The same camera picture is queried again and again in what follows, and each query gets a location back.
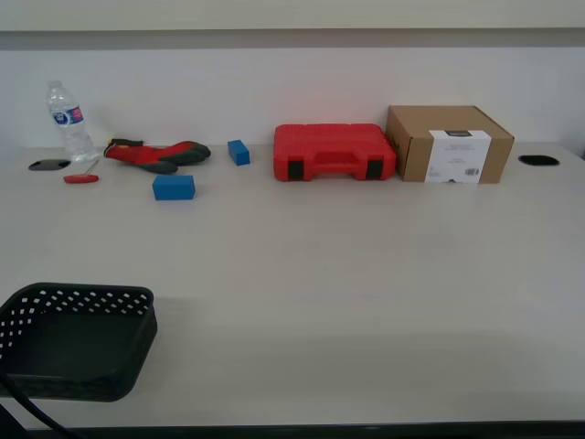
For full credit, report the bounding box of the black cable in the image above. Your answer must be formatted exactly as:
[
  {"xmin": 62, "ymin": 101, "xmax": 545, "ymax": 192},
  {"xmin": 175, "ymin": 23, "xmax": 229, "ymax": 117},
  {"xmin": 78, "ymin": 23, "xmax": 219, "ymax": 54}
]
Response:
[{"xmin": 0, "ymin": 373, "xmax": 74, "ymax": 434}]

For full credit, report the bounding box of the brown cardboard box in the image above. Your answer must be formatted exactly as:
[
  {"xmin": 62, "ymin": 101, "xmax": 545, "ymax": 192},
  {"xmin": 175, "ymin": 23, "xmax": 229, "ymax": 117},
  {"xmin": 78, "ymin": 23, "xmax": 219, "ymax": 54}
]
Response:
[{"xmin": 385, "ymin": 104, "xmax": 516, "ymax": 186}]

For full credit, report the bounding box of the clear plastic water bottle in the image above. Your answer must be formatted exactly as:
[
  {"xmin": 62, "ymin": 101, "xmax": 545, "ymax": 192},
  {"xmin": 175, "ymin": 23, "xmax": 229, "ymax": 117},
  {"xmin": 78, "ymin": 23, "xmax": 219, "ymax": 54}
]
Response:
[{"xmin": 46, "ymin": 80, "xmax": 99, "ymax": 164}]

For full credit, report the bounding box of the red plastic tool case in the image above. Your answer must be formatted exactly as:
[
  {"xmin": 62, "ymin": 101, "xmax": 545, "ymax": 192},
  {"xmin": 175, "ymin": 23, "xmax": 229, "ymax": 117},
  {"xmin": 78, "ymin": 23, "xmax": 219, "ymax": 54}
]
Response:
[{"xmin": 273, "ymin": 123, "xmax": 398, "ymax": 182}]

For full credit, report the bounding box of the red grey work glove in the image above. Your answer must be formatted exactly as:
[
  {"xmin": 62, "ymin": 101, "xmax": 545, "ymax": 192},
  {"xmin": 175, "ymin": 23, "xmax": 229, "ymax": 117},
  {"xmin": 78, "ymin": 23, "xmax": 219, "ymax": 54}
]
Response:
[{"xmin": 103, "ymin": 138, "xmax": 212, "ymax": 175}]

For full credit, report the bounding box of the blue rectangular block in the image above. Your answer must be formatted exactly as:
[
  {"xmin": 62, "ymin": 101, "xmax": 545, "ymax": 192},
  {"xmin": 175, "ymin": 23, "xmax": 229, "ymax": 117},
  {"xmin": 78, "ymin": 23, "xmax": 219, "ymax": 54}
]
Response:
[
  {"xmin": 227, "ymin": 139, "xmax": 251, "ymax": 166},
  {"xmin": 152, "ymin": 174, "xmax": 197, "ymax": 202}
]

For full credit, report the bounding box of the black woven plastic basket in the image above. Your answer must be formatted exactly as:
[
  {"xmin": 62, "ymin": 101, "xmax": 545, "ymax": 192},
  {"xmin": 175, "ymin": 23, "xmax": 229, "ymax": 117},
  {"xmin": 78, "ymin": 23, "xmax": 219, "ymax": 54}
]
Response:
[{"xmin": 0, "ymin": 282, "xmax": 159, "ymax": 403}]

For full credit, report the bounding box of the red T-handle hex key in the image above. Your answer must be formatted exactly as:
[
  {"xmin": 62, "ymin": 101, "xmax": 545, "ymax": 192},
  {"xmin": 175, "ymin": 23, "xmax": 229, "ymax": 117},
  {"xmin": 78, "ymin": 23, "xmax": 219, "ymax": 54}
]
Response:
[{"xmin": 63, "ymin": 159, "xmax": 101, "ymax": 185}]

